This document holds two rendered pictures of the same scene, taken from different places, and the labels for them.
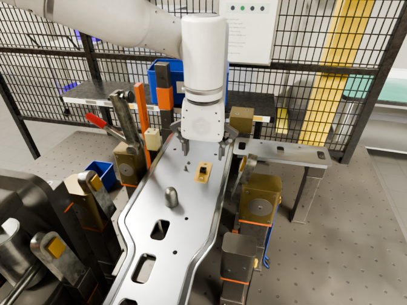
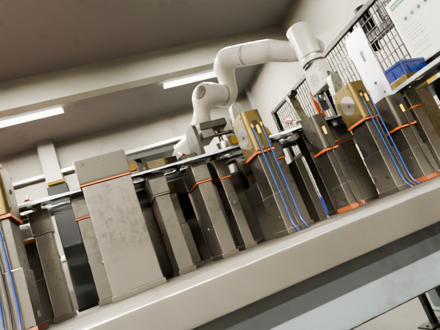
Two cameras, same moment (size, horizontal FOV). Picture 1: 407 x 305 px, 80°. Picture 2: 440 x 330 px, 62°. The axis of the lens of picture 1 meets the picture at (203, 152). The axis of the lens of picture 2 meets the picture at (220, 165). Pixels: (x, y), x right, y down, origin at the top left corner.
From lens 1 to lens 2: 121 cm
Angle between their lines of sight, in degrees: 72
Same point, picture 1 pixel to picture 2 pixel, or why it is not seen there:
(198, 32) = (289, 34)
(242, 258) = (308, 123)
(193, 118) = (310, 78)
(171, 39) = not seen: hidden behind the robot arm
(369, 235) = not seen: outside the picture
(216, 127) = (319, 74)
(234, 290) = (329, 169)
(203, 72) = (298, 49)
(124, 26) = (260, 50)
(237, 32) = (419, 30)
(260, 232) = (366, 134)
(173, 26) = not seen: hidden behind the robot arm
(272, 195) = (346, 89)
